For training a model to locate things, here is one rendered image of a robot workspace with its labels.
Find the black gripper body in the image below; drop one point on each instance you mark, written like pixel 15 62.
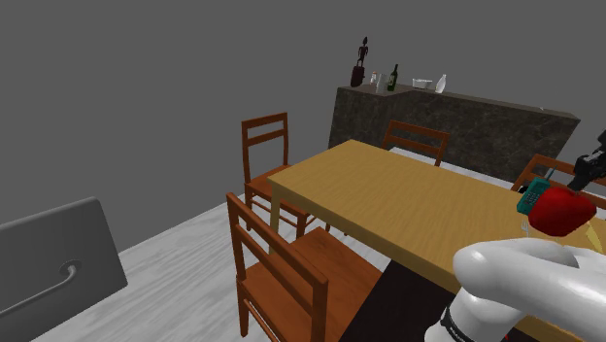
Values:
pixel 592 163

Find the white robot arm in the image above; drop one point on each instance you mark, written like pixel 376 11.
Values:
pixel 516 279

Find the brown wooden chair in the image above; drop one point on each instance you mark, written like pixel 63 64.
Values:
pixel 416 137
pixel 326 265
pixel 544 166
pixel 267 177

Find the red apple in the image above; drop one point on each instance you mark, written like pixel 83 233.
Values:
pixel 561 212

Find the teal phone handset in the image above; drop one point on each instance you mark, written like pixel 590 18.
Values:
pixel 532 195

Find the yellow angular object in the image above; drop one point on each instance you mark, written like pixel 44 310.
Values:
pixel 597 239

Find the silver fork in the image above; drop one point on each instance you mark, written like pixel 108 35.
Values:
pixel 524 229

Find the dark stone counter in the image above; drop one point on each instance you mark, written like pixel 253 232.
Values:
pixel 473 128

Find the light wooden dining table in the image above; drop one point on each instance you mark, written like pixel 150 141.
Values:
pixel 393 203

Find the dark robot stand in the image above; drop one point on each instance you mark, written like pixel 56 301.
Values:
pixel 397 303

